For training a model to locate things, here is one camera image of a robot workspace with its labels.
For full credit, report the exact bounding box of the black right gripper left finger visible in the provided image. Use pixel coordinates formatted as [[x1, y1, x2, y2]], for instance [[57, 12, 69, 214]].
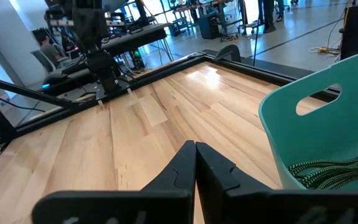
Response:
[[31, 139, 198, 224]]

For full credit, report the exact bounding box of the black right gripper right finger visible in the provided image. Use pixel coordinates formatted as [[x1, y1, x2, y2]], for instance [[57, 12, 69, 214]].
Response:
[[196, 141, 358, 224]]

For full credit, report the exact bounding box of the green black braided cable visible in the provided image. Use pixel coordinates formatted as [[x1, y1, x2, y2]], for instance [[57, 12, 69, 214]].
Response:
[[287, 151, 358, 190]]

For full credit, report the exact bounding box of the teal plastic bin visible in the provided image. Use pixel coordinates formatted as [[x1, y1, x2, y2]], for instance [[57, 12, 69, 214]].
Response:
[[258, 49, 358, 191]]

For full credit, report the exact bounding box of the black computer with green light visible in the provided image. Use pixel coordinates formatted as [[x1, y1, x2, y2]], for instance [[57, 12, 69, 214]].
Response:
[[128, 48, 145, 71]]

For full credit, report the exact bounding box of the black device with status light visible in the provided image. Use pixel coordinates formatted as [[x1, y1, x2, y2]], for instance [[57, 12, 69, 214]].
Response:
[[39, 70, 96, 97]]

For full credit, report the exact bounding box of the thin black pole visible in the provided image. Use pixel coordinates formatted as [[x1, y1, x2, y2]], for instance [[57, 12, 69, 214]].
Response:
[[252, 0, 260, 67]]

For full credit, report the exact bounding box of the black work desk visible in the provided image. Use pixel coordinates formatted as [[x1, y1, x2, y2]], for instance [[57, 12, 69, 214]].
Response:
[[101, 22, 173, 63]]

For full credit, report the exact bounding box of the dark computer tower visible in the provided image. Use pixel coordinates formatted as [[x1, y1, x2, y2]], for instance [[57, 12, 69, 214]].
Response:
[[197, 14, 221, 40]]

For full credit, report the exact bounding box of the grey office chair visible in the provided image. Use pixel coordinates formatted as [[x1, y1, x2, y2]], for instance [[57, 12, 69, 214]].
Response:
[[30, 49, 55, 74]]

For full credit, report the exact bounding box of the standing person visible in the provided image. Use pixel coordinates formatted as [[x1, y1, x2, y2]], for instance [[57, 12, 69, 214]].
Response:
[[261, 0, 278, 34], [275, 0, 285, 22]]

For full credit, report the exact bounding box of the seated person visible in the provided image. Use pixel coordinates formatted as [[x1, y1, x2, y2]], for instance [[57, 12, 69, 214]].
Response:
[[32, 29, 62, 68]]

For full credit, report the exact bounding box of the yellow coiled floor cable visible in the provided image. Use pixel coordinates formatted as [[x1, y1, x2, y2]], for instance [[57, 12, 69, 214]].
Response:
[[221, 34, 239, 43]]

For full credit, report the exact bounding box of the black diagonal frame brace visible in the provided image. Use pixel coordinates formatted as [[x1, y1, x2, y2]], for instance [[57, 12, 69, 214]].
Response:
[[0, 73, 77, 110]]

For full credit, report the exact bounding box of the yellow power strip cable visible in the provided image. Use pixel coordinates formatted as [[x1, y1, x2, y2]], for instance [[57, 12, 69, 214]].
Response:
[[308, 46, 341, 56]]

